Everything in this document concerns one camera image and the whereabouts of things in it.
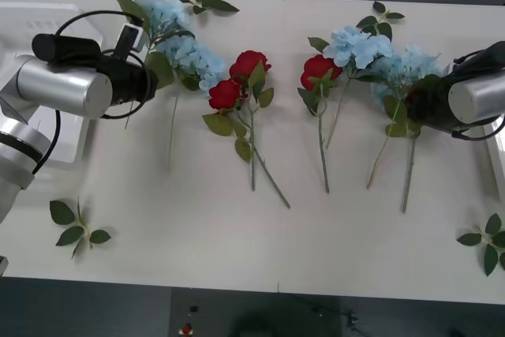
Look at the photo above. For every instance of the dark robot base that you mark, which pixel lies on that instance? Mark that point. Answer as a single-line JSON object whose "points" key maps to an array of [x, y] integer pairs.
{"points": [[256, 313]]}

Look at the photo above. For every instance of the loose green leaf twig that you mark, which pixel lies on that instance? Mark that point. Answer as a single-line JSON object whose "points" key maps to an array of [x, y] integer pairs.
{"points": [[491, 260], [61, 212], [384, 31], [219, 3]]}

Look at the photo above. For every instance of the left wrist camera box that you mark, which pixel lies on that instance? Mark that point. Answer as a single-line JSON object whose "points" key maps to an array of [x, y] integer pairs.
{"points": [[129, 39]]}

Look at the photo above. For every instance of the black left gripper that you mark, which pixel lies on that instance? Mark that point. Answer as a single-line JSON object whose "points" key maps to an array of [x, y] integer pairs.
{"points": [[145, 84]]}

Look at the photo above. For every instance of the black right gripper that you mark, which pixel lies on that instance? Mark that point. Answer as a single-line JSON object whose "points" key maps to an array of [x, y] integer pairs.
{"points": [[422, 110]]}

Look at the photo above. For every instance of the silver-grey right robot arm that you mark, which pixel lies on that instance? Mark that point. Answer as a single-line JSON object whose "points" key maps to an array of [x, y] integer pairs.
{"points": [[473, 96]]}

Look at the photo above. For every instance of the pale blue flower green stem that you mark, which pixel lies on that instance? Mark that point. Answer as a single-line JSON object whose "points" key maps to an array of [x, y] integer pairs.
{"points": [[165, 9], [193, 57], [355, 45], [414, 62]]}

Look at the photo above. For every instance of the silver-grey left robot arm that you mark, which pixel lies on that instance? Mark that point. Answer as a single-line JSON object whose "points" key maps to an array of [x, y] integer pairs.
{"points": [[59, 84]]}

